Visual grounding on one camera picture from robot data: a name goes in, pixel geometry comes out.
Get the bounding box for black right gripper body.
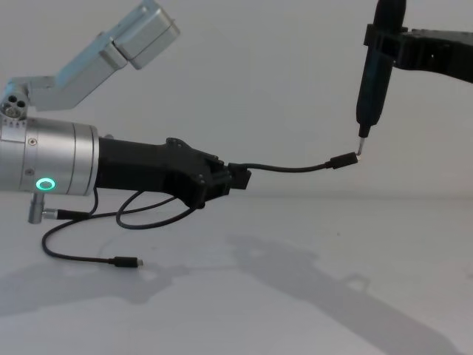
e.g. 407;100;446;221
412;27;473;87

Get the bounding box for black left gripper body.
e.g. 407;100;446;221
97;136;224;209

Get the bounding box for black pen-shaped tool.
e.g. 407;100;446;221
354;0;408;163

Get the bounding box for thin black cable with plugs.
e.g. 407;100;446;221
41;151;362;270

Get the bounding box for white table cloth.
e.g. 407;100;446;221
0;193;473;355

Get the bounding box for thin black robot wrist cable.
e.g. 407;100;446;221
42;186;98;221

